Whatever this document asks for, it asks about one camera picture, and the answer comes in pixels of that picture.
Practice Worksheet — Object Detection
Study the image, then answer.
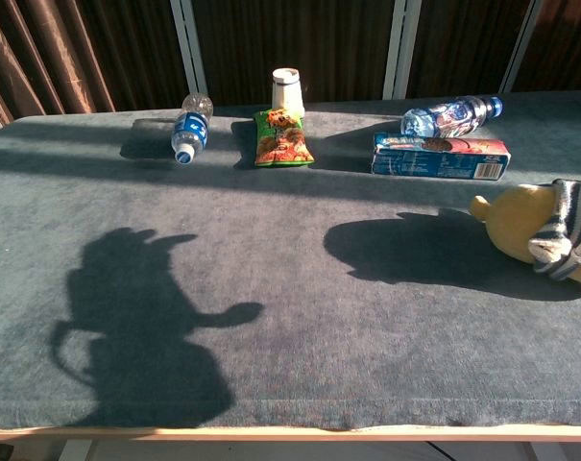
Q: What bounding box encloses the yellow plush toy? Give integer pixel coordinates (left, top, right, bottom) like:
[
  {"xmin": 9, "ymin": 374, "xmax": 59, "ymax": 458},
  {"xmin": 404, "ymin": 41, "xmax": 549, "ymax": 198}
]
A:
[{"xmin": 469, "ymin": 178, "xmax": 581, "ymax": 289}]

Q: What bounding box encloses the grey table cloth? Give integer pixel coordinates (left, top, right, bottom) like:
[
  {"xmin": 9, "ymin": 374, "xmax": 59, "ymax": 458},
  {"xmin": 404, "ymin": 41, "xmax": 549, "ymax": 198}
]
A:
[{"xmin": 0, "ymin": 90, "xmax": 581, "ymax": 431}]

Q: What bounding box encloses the clear bottle white cap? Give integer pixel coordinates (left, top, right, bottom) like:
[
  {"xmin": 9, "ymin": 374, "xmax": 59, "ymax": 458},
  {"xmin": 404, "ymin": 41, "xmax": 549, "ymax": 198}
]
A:
[{"xmin": 170, "ymin": 93, "xmax": 214, "ymax": 165}]

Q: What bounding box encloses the white cup bottle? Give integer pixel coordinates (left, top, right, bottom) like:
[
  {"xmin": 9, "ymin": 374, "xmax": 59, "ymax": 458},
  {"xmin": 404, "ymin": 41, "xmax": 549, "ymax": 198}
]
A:
[{"xmin": 271, "ymin": 67, "xmax": 306, "ymax": 119}]

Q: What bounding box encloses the green snack bag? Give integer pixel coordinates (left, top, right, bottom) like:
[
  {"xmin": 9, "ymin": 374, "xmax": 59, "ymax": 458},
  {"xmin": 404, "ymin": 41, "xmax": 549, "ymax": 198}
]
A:
[{"xmin": 253, "ymin": 108, "xmax": 316, "ymax": 168}]

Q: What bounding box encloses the blue cookie box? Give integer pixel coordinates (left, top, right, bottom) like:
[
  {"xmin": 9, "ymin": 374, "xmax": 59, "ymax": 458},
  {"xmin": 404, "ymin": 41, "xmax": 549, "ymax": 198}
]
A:
[{"xmin": 370, "ymin": 133, "xmax": 512, "ymax": 182}]

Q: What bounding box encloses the clear bottle blue cap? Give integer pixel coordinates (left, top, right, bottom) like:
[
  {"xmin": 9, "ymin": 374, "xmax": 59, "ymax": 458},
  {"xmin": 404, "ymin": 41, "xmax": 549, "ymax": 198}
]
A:
[{"xmin": 399, "ymin": 94, "xmax": 505, "ymax": 139}]

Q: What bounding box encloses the brown curtain panel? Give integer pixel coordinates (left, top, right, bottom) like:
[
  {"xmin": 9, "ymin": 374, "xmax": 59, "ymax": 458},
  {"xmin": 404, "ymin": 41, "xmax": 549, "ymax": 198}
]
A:
[
  {"xmin": 192, "ymin": 0, "xmax": 397, "ymax": 108},
  {"xmin": 513, "ymin": 0, "xmax": 581, "ymax": 93},
  {"xmin": 407, "ymin": 0, "xmax": 531, "ymax": 100},
  {"xmin": 0, "ymin": 0, "xmax": 190, "ymax": 127}
]

